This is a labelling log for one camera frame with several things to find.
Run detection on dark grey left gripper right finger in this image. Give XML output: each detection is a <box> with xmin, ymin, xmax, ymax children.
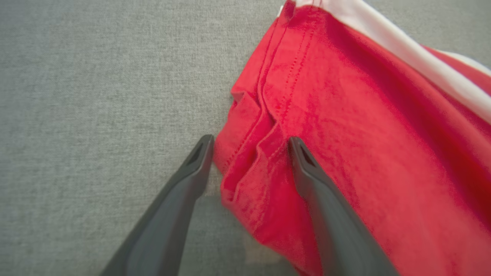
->
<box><xmin>288</xmin><ymin>136</ymin><xmax>400</xmax><ymax>276</ymax></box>

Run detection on grey fabric sofa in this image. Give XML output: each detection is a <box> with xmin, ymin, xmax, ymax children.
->
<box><xmin>0</xmin><ymin>0</ymin><xmax>491</xmax><ymax>276</ymax></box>

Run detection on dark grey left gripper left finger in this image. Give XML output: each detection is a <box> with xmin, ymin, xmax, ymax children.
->
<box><xmin>101</xmin><ymin>134</ymin><xmax>215</xmax><ymax>276</ymax></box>

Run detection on red and white jersey shirt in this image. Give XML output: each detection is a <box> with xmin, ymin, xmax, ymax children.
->
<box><xmin>213</xmin><ymin>0</ymin><xmax>491</xmax><ymax>276</ymax></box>

